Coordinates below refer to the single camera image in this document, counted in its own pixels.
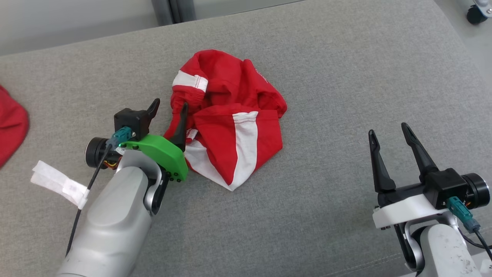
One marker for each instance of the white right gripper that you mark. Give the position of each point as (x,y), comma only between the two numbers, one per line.
(407,211)

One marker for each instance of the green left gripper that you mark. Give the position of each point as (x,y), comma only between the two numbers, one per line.
(165,154)

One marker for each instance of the red shorts with white band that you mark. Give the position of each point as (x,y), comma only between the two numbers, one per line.
(230,134)

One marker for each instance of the red shirt with white sleeves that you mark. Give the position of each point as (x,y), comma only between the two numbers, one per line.
(11,123)

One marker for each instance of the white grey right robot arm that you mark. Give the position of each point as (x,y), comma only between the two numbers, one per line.
(442,250)

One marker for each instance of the black caster wheel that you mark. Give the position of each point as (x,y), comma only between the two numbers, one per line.
(476,15)

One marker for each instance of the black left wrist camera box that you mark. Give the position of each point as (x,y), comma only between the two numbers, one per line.
(130,120)

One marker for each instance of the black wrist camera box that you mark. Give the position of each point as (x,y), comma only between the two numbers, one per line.
(130,120)
(446,188)

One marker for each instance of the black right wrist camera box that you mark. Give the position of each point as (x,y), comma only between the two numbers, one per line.
(446,188)

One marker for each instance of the grey partition frame post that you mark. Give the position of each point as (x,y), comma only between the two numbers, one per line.
(173,11)

